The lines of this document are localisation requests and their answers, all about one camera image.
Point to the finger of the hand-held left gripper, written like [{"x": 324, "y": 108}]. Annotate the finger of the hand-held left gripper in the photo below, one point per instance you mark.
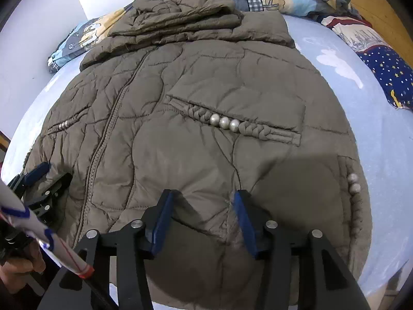
[
  {"x": 37, "y": 171},
  {"x": 51, "y": 193}
]

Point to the olive quilted puffer jacket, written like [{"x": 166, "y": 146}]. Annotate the olive quilted puffer jacket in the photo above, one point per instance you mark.
[{"x": 193, "y": 119}]

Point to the patchwork cartoon blanket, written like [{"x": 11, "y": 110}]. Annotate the patchwork cartoon blanket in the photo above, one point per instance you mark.
[{"x": 290, "y": 3}]

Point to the person's left hand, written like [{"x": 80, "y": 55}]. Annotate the person's left hand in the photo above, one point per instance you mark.
[{"x": 22, "y": 266}]

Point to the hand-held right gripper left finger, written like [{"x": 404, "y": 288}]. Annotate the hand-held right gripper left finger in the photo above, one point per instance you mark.
[{"x": 161, "y": 222}]

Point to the wooden headboard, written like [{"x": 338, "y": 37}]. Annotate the wooden headboard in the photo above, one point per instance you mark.
[{"x": 371, "y": 3}]

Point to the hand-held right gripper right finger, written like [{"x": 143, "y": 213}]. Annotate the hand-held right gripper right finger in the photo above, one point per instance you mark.
[{"x": 246, "y": 222}]

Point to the navy star-print pillow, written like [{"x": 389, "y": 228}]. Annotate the navy star-print pillow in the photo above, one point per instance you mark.
[{"x": 390, "y": 67}]

